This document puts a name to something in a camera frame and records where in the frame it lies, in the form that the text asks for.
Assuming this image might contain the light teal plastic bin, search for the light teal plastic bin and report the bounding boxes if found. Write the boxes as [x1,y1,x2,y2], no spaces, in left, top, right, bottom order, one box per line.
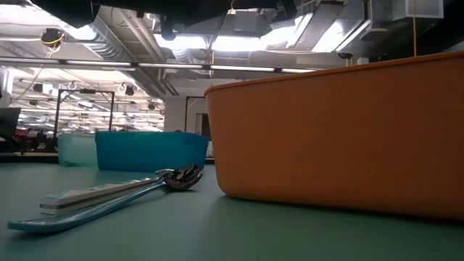
[57,133,99,168]

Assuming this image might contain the black computer monitor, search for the black computer monitor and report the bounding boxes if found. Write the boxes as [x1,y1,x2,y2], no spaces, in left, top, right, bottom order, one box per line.
[0,107,22,141]

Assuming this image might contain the hanging yellow cable reel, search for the hanging yellow cable reel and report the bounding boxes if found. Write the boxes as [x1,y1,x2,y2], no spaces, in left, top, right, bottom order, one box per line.
[39,28,67,50]

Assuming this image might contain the black table frame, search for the black table frame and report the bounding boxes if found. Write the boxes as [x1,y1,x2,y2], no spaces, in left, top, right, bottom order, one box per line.
[0,152,59,164]

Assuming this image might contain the orange plastic bin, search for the orange plastic bin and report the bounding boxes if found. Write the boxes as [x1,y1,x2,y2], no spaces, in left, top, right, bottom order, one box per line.
[204,50,464,223]

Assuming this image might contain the long horizontal ceiling rail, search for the long horizontal ceiling rail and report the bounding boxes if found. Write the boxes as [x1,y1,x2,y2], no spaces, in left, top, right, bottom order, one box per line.
[0,57,324,73]

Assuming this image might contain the dark spoon blue handle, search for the dark spoon blue handle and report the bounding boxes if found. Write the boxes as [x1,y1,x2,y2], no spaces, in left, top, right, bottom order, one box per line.
[7,165,204,233]

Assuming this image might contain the grey duct box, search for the grey duct box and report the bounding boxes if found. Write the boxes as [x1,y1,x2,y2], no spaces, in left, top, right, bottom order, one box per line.
[234,9,260,36]

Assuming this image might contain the silver spoon patterned handle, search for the silver spoon patterned handle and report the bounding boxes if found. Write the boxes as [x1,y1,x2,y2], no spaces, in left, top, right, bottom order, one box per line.
[39,168,175,215]

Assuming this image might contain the yellow hanging cord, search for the yellow hanging cord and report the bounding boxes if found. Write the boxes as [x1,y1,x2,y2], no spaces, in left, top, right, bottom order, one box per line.
[413,0,418,58]

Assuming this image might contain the blue plastic bin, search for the blue plastic bin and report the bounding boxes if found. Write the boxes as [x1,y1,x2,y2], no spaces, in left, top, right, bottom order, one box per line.
[94,130,210,173]

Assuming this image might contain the black gantry frame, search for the black gantry frame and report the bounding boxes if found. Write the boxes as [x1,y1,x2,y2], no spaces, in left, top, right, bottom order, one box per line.
[53,88,116,143]

